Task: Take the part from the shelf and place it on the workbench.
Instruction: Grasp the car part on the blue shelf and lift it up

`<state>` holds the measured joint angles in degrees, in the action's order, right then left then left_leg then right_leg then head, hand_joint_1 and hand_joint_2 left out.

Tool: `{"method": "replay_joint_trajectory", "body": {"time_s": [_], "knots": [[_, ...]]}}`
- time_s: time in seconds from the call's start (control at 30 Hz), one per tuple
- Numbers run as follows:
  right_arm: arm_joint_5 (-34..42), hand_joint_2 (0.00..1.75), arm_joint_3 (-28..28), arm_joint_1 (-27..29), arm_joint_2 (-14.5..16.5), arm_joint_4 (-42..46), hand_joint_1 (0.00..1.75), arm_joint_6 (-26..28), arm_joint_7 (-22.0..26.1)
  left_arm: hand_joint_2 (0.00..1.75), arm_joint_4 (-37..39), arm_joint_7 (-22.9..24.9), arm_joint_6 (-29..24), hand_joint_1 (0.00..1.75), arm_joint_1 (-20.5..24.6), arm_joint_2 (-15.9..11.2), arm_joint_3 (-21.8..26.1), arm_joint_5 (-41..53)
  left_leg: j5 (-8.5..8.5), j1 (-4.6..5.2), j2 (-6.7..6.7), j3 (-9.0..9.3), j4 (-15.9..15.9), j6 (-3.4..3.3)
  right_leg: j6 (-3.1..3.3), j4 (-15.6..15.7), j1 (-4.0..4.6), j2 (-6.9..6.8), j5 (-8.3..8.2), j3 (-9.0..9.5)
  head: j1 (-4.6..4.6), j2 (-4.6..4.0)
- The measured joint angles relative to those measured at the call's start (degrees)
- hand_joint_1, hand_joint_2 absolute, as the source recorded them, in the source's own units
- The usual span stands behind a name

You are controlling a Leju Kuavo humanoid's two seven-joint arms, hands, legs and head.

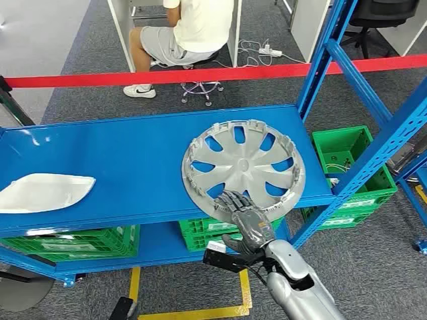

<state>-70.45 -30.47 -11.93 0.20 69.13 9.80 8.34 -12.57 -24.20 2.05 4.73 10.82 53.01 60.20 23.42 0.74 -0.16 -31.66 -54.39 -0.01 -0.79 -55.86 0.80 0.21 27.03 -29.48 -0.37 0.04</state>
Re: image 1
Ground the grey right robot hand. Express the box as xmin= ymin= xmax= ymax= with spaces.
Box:
xmin=213 ymin=189 xmax=277 ymax=259

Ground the grey plastic wheel hubcap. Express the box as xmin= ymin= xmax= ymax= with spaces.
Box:
xmin=181 ymin=119 xmax=306 ymax=224

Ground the blue metal shelf rack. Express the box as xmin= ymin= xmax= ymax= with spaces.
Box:
xmin=0 ymin=0 xmax=427 ymax=289
xmin=395 ymin=150 xmax=427 ymax=256

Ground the white curved plastic part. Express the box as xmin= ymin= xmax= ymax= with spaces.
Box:
xmin=0 ymin=173 xmax=97 ymax=215

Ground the green plastic crate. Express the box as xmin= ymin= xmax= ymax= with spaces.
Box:
xmin=178 ymin=216 xmax=284 ymax=253
xmin=0 ymin=225 xmax=141 ymax=263
xmin=300 ymin=125 xmax=398 ymax=231

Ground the chrome swivel stool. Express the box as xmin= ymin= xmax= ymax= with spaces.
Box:
xmin=150 ymin=51 xmax=224 ymax=107

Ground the white power strip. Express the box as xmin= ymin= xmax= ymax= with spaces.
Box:
xmin=258 ymin=46 xmax=283 ymax=58

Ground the red barrier belt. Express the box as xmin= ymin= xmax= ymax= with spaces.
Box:
xmin=5 ymin=53 xmax=427 ymax=89

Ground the chrome stanchion base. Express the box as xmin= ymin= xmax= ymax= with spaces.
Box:
xmin=386 ymin=132 xmax=427 ymax=175

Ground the white desk panel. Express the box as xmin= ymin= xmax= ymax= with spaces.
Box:
xmin=289 ymin=0 xmax=334 ymax=63

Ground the seated person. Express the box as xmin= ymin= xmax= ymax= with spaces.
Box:
xmin=122 ymin=0 xmax=234 ymax=99

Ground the black office chair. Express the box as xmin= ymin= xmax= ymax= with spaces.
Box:
xmin=340 ymin=0 xmax=421 ymax=61

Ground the black stanchion with disc base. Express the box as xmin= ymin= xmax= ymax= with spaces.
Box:
xmin=0 ymin=264 xmax=56 ymax=313

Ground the black right wrist camera bracket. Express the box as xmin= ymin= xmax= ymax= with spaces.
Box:
xmin=203 ymin=248 xmax=268 ymax=274

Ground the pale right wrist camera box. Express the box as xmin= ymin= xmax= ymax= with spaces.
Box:
xmin=206 ymin=240 xmax=227 ymax=254

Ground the white wire bundle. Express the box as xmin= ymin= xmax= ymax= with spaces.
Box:
xmin=325 ymin=161 xmax=351 ymax=187

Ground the dark left wrist camera mount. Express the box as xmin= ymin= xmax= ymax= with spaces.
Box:
xmin=110 ymin=297 xmax=138 ymax=320

